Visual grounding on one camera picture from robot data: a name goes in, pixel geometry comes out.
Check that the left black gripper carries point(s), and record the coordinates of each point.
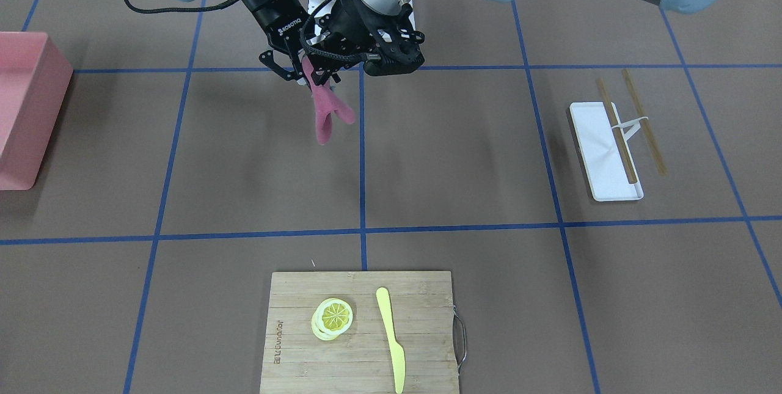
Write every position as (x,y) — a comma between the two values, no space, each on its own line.
(350,22)

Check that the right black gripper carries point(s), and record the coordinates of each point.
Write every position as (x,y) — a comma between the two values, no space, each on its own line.
(274,19)

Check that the pink cloth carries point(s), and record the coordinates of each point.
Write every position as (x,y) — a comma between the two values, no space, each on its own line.
(327,103)

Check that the yellow lemon slice toy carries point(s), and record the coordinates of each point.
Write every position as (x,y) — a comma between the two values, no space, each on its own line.
(332,318)

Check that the pink plastic bin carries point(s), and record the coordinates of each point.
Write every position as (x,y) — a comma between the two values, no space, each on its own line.
(35,75)

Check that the wooden rack rod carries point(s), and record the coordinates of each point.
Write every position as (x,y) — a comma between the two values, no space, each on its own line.
(645,124)
(617,133)

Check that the white rack tray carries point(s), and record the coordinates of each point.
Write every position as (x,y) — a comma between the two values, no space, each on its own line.
(598,150)

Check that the wooden cutting board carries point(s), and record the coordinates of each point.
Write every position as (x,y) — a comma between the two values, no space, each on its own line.
(358,360)

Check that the yellow plastic knife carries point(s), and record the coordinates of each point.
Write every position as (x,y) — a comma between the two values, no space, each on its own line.
(396,351)

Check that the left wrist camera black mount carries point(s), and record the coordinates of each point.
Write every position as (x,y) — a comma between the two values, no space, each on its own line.
(397,43)

